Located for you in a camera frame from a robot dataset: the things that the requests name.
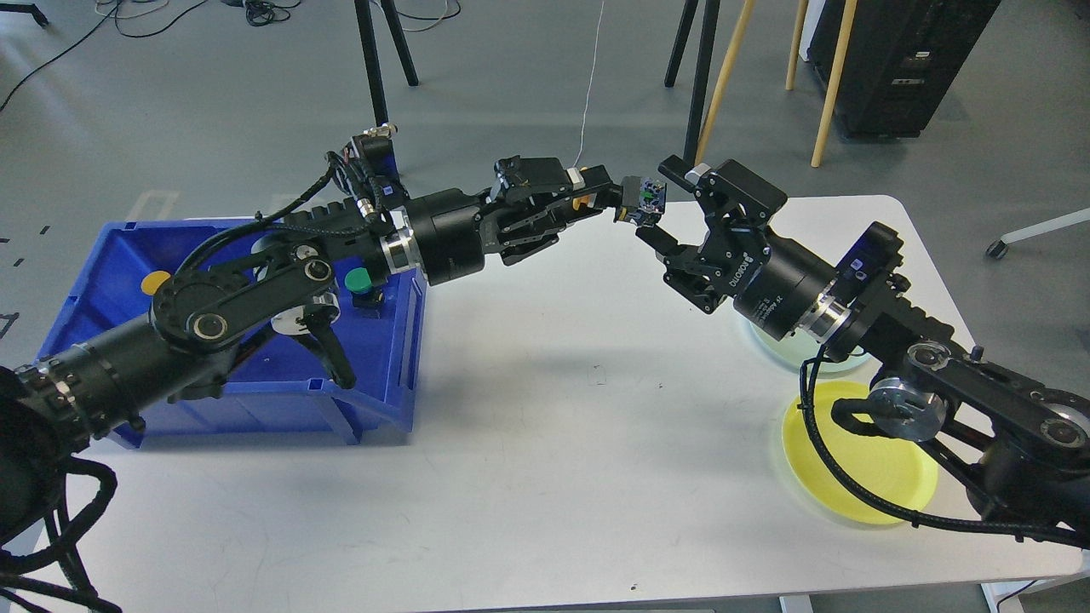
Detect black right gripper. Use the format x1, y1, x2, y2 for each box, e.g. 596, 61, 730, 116
635, 155, 840, 342

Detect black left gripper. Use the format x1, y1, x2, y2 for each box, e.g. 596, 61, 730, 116
405, 156, 623, 284

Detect yellow push button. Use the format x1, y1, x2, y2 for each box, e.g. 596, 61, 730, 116
572, 177, 667, 226
140, 269, 174, 296

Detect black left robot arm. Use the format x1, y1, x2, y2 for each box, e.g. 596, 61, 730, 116
3, 122, 632, 612

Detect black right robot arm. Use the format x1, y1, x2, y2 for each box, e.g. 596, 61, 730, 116
637, 156, 1089, 548

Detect light green plate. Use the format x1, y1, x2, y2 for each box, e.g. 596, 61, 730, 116
743, 321, 873, 378

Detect green push button back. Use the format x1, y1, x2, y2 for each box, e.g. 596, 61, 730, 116
344, 267, 384, 318

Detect yellow plate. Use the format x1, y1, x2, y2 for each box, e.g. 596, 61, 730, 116
780, 381, 938, 526

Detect black tripod right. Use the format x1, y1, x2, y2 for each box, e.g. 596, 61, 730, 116
664, 1, 720, 164

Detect black tripod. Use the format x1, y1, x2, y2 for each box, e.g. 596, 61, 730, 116
353, 0, 420, 124
664, 1, 720, 164

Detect wooden easel legs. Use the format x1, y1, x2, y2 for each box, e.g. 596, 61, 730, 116
694, 0, 858, 169

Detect black cabinet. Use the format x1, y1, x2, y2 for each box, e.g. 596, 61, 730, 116
832, 1, 1000, 142

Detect black tripod left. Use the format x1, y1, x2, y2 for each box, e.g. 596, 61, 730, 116
353, 0, 420, 124

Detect white chair base leg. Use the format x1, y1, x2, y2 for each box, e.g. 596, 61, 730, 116
984, 207, 1089, 261

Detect blue plastic bin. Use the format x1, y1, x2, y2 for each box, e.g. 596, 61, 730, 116
39, 218, 426, 449

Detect white cable with plug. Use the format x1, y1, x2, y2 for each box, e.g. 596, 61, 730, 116
572, 0, 607, 171

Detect black floor cables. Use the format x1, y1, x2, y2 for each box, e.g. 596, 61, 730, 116
0, 0, 465, 112

